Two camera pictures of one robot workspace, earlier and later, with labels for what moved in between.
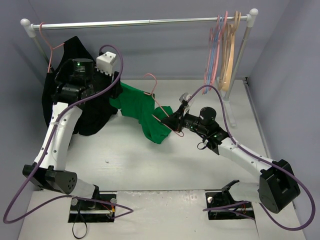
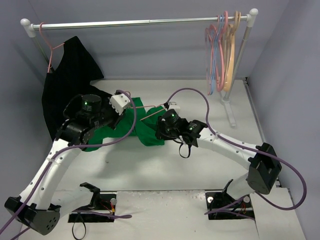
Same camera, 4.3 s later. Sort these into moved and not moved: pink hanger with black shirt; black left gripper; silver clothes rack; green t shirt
Moved: green t shirt; black left gripper
Not moved: pink hanger with black shirt; silver clothes rack
